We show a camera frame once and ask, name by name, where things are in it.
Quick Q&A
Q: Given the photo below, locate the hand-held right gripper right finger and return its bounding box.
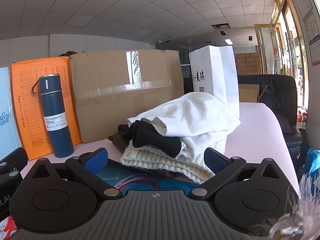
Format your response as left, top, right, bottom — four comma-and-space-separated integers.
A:
188, 148, 289, 198

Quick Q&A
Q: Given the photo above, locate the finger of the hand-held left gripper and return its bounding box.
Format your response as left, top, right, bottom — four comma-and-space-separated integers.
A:
0, 147, 29, 172

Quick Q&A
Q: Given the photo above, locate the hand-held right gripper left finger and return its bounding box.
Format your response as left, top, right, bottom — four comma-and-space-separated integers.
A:
24, 147, 120, 198

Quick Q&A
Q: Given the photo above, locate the white and black t-shirt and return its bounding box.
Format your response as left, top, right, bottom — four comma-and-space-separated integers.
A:
117, 92, 242, 161

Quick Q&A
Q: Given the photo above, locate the dark brown cloth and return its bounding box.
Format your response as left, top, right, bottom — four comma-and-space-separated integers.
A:
107, 132, 131, 154

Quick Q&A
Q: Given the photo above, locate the large light blue carton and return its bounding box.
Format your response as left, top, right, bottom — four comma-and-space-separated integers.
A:
0, 67, 23, 162

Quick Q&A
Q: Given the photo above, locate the colourful desk mat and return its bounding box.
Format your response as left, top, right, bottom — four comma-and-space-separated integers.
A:
0, 159, 201, 240

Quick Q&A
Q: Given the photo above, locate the orange cardboard box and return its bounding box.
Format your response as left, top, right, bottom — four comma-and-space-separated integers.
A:
10, 56, 83, 161

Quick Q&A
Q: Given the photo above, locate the cream knit sweater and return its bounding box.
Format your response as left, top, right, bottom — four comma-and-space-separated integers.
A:
119, 130, 227, 184

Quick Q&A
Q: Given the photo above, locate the dark blue vacuum bottle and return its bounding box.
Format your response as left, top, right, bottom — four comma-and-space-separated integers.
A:
32, 74, 75, 158

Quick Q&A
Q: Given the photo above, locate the brown cardboard box with tape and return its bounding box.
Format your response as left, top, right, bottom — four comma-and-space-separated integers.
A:
69, 49, 185, 144

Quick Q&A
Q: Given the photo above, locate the white paper bag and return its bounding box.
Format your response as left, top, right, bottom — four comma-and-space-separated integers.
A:
188, 45, 240, 120

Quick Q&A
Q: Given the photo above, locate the grey fur tuft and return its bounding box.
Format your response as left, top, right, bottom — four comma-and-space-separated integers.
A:
250, 172, 316, 240

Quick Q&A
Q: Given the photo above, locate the black office chair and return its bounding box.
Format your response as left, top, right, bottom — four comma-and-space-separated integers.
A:
237, 74, 307, 158

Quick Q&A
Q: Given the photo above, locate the blue plastic bag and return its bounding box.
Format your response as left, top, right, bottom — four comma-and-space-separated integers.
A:
305, 149, 320, 181

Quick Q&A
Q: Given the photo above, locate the stack of small cardboard boxes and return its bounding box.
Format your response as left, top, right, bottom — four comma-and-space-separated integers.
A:
235, 52, 262, 75

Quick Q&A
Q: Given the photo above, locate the gold framed glass door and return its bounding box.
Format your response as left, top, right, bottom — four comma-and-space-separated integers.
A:
253, 23, 284, 76

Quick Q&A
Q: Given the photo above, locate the blue wall poster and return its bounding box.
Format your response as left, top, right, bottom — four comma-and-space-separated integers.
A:
309, 36, 320, 67

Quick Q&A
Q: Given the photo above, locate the white wall notice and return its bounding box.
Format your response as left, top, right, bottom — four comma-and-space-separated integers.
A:
295, 0, 313, 18

